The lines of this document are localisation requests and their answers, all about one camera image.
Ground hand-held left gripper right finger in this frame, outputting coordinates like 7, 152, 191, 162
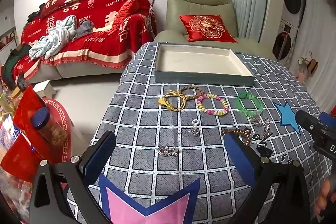
224, 132, 313, 224

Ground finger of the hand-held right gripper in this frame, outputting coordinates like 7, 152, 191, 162
295, 109, 336, 141
319, 112, 336, 127

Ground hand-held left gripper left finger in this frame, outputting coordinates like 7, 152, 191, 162
28, 130, 117, 224

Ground black hair claw clip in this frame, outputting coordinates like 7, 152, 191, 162
256, 145, 273, 159

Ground silver branch brooch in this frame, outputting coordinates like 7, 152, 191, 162
249, 116, 272, 135

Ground green translucent bangle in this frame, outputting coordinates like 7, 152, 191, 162
236, 92, 264, 117

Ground silver pin brooch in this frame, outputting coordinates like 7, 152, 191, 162
176, 126, 201, 137

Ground silver heart gem brooch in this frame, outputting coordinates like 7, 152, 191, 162
158, 145, 179, 157

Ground yellow cord bracelet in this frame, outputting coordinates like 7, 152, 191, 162
157, 90, 188, 111

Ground grey shallow tray box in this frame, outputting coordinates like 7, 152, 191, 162
154, 43, 256, 86

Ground person's right hand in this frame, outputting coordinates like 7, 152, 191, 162
314, 177, 336, 216

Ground blue star patch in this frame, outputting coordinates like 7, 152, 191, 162
273, 102, 302, 135

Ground thin black hairpin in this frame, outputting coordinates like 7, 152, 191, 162
259, 132, 274, 147

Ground red patterned round stool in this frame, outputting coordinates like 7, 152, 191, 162
42, 98, 74, 164

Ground grey checked tablecloth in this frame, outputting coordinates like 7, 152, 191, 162
67, 42, 336, 224

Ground pink star patch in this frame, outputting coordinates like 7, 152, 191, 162
98, 173, 201, 224

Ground blue lid snack jar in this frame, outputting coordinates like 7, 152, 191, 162
31, 107, 67, 153

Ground red packet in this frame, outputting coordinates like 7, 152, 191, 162
0, 132, 44, 182

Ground red gift bag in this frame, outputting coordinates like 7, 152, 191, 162
13, 85, 49, 140

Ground white box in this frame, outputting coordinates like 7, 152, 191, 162
33, 80, 55, 98

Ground grey sofa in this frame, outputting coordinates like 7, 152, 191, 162
24, 56, 126, 84

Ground white stacked washing machines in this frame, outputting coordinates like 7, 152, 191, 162
272, 0, 307, 60

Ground dark green cloth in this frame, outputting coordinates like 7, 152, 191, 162
1, 46, 30, 89

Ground light blue clothes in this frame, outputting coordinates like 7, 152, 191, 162
29, 15, 78, 59

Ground grey cloth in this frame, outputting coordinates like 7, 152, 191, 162
72, 20, 93, 41

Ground red embroidered cushion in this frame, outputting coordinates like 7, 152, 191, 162
179, 15, 237, 43

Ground red ribbed cushion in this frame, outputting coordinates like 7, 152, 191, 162
112, 0, 139, 28

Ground dark clothes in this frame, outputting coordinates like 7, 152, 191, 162
26, 4, 46, 21

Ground green leather armchair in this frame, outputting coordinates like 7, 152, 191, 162
154, 0, 276, 59

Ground red lettered cushion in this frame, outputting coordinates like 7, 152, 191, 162
39, 0, 79, 17

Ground brown wooden bead bracelet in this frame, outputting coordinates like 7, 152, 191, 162
221, 127, 256, 146

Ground hanging wall ornaments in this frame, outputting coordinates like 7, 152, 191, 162
298, 52, 319, 75

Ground multicolour bead bracelet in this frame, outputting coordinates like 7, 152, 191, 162
197, 93, 229, 117

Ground brown braided bracelet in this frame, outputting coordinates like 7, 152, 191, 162
180, 85, 205, 102

